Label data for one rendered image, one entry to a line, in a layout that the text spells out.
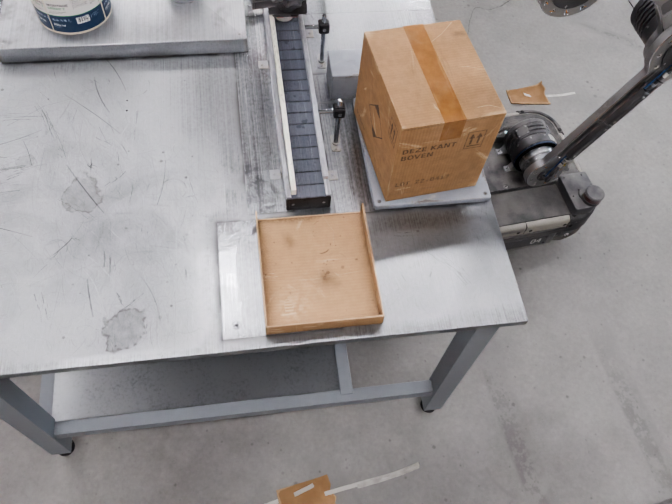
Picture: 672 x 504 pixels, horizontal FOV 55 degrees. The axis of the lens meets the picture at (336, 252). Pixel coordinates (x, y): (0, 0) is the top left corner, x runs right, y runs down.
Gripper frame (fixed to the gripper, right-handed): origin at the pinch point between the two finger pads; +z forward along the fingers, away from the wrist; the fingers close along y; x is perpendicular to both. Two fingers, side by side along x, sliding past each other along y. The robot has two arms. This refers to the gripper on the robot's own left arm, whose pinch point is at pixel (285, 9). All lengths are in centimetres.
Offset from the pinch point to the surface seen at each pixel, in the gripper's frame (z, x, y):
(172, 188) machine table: -22, 47, 32
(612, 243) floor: 53, 81, -131
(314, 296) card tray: -43, 72, 1
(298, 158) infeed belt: -24.8, 41.2, 0.9
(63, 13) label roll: -1, 0, 59
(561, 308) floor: 38, 102, -101
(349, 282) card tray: -41, 70, -8
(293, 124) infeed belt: -17.8, 32.5, 1.1
